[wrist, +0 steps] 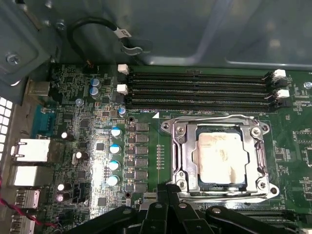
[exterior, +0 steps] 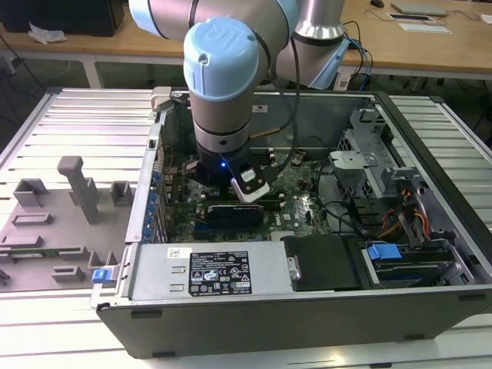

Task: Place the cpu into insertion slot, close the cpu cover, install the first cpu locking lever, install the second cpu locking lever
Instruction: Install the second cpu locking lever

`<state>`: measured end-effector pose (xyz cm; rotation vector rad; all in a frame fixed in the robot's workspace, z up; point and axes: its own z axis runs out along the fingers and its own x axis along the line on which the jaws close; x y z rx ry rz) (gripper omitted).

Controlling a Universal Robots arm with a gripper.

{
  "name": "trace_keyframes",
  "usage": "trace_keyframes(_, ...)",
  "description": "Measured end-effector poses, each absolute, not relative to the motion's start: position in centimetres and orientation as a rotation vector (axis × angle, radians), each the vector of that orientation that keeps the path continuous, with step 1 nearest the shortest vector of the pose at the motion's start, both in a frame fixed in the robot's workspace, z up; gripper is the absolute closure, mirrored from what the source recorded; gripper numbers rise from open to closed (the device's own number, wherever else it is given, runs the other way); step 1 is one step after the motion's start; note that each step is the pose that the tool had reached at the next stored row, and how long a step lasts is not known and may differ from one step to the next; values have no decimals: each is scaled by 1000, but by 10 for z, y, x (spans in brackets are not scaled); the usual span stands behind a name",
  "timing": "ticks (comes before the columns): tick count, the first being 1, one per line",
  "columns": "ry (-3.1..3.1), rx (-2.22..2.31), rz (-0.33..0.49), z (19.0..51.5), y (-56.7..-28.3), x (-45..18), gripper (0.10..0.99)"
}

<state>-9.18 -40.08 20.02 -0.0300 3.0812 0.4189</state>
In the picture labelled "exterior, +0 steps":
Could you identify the white sticker on case wall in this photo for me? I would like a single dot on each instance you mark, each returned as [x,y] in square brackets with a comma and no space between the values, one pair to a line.
[260,108]

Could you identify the black graphics card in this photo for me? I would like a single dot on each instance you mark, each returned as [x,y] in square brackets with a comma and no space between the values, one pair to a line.
[230,220]

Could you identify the green RAM stick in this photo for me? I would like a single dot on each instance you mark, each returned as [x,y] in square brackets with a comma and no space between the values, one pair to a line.
[34,254]

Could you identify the white labelled adapter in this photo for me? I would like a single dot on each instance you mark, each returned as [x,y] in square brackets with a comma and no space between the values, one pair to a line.
[342,81]

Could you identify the black drive cover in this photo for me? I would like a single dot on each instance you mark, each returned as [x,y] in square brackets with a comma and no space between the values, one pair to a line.
[323,261]

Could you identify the silver laptop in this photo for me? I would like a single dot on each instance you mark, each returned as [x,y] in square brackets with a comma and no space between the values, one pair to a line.
[419,8]

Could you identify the black computer tower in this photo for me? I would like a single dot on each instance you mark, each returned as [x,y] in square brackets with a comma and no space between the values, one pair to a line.
[57,15]

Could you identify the hard disk in bay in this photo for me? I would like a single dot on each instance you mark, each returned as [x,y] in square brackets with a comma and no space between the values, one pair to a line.
[407,272]

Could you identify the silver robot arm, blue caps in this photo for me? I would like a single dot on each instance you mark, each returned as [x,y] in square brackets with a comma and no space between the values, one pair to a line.
[219,65]

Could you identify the blue expansion slot clip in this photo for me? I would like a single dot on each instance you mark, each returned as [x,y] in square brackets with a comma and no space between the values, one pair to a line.
[147,231]
[151,210]
[153,198]
[156,178]
[149,221]

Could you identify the grey plastic parts rack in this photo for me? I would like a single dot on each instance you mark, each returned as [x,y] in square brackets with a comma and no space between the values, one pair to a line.
[57,227]

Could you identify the black computer mouse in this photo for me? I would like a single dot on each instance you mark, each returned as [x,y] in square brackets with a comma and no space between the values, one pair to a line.
[377,3]

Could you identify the black and silver PC case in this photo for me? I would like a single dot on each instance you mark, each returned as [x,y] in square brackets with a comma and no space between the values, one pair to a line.
[269,326]

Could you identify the wooden desk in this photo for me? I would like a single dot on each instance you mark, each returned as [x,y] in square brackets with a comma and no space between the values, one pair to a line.
[115,44]

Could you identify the silver metal drive cage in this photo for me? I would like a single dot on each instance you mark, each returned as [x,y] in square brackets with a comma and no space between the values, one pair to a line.
[353,169]

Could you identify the crumpled white paper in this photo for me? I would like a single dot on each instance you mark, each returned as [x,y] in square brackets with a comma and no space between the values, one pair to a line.
[48,35]

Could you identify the green motherboard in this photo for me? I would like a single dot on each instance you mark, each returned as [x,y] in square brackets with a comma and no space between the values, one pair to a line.
[300,200]

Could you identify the blue disk carrier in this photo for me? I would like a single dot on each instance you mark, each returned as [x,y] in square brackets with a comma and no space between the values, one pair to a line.
[382,253]

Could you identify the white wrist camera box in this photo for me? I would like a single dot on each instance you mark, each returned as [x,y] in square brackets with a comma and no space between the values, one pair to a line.
[251,188]

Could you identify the silver power supply with label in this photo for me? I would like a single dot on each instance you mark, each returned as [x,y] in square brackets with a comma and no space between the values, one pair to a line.
[153,269]

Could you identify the blue case latch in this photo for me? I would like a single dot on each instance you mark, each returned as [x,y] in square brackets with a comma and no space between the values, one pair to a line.
[100,276]

